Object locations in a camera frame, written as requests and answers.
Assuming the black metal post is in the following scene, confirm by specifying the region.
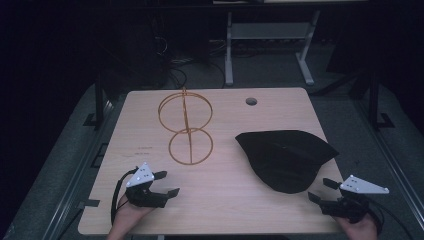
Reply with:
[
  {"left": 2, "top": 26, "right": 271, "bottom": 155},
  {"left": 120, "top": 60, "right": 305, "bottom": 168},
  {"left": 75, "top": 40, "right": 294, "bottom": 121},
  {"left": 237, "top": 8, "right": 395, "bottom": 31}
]
[
  {"left": 366, "top": 68, "right": 396, "bottom": 131},
  {"left": 83, "top": 71, "right": 113, "bottom": 129}
]

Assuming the orange wire hat stand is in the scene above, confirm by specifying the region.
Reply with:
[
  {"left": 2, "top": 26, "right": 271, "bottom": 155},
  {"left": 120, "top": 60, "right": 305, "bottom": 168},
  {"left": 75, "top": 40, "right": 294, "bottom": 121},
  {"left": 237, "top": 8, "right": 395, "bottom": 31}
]
[{"left": 157, "top": 86, "right": 215, "bottom": 166}]

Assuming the tangle of floor cables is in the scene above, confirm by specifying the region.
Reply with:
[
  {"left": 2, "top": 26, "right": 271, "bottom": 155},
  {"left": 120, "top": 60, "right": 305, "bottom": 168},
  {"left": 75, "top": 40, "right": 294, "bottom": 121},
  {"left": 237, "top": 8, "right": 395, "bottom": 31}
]
[{"left": 151, "top": 34, "right": 228, "bottom": 90}]

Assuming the person's right hand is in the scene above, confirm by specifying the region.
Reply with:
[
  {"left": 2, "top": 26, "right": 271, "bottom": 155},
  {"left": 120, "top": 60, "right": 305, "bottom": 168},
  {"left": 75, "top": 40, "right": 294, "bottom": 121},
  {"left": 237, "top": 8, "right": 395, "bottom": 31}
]
[{"left": 333, "top": 214, "right": 380, "bottom": 240}]

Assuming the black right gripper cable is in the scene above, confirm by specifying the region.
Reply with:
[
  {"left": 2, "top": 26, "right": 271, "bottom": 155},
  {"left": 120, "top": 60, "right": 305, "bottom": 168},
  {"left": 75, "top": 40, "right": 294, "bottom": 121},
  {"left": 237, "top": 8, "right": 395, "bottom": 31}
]
[{"left": 366, "top": 198, "right": 416, "bottom": 240}]

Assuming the person's left hand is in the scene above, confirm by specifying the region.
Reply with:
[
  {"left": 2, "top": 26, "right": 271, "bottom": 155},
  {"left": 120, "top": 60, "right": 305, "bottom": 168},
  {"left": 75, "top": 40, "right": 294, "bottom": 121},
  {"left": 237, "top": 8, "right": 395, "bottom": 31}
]
[{"left": 106, "top": 194, "right": 156, "bottom": 240}]

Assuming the dark tape strip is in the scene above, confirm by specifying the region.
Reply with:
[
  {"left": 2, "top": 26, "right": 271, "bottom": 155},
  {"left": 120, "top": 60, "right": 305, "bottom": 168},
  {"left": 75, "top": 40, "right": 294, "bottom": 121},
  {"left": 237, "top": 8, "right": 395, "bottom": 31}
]
[{"left": 77, "top": 198, "right": 101, "bottom": 209}]

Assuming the black hat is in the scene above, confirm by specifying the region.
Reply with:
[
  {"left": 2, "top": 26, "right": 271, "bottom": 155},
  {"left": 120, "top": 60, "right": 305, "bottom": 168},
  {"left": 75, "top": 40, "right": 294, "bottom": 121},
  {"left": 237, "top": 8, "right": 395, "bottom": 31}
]
[{"left": 234, "top": 129, "right": 341, "bottom": 195}]

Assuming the white metal table frame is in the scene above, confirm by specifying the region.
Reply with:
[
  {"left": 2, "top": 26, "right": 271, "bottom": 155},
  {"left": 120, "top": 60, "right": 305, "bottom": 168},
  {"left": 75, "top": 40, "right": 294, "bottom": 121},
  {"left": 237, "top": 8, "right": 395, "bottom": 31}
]
[{"left": 224, "top": 9, "right": 322, "bottom": 87}]

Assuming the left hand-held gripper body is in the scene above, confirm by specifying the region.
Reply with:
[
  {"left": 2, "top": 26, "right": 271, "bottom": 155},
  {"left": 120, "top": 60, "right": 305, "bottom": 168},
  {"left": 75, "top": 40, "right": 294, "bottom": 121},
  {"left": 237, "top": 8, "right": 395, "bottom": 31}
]
[{"left": 125, "top": 162, "right": 169, "bottom": 209}]

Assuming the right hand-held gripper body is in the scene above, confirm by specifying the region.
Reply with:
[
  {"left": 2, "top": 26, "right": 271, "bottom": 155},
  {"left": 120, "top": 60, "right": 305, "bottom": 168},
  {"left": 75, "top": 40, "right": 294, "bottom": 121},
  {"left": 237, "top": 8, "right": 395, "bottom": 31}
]
[{"left": 319, "top": 174, "right": 390, "bottom": 224}]

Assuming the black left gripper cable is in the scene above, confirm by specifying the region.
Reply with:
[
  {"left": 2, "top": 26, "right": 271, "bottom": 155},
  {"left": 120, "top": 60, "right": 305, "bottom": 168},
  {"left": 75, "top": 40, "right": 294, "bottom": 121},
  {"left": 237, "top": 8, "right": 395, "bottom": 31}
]
[{"left": 110, "top": 167, "right": 139, "bottom": 226}]

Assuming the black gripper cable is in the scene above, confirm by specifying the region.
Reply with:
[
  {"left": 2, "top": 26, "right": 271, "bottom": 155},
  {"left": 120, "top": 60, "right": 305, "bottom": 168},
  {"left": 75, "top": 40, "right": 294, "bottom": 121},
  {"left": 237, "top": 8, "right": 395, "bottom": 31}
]
[
  {"left": 366, "top": 198, "right": 416, "bottom": 240},
  {"left": 110, "top": 167, "right": 139, "bottom": 226}
]

